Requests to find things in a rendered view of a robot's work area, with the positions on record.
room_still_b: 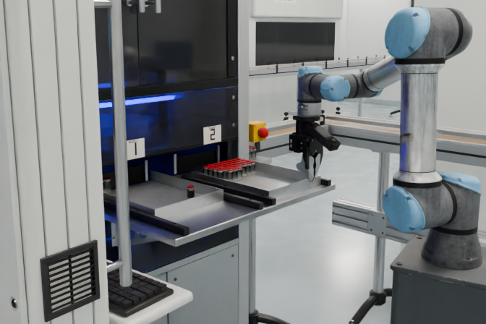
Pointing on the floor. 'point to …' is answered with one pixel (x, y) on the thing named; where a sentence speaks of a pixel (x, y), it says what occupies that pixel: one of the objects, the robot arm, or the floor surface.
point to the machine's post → (239, 147)
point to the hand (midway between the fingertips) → (312, 178)
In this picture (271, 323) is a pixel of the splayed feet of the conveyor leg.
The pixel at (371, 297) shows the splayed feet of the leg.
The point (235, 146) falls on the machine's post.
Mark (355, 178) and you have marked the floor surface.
